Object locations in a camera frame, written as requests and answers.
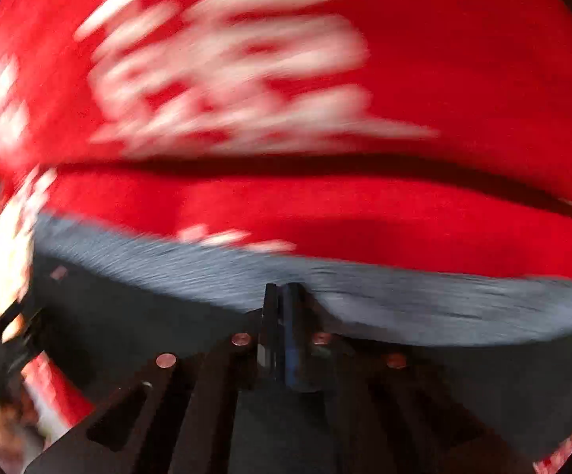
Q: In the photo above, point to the black pants with patterned waistband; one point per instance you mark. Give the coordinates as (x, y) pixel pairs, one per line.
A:
(414, 301)

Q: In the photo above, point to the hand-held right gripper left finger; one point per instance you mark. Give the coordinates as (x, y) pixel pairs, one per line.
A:
(269, 316)

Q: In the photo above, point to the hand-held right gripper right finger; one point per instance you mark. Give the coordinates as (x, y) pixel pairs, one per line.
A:
(291, 335)

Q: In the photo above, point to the red printed sofa cover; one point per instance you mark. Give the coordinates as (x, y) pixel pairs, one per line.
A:
(463, 84)

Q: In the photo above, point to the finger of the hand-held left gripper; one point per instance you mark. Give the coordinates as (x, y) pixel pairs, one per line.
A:
(17, 318)

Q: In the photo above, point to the cream cloth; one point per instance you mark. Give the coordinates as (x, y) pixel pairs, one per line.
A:
(9, 256)

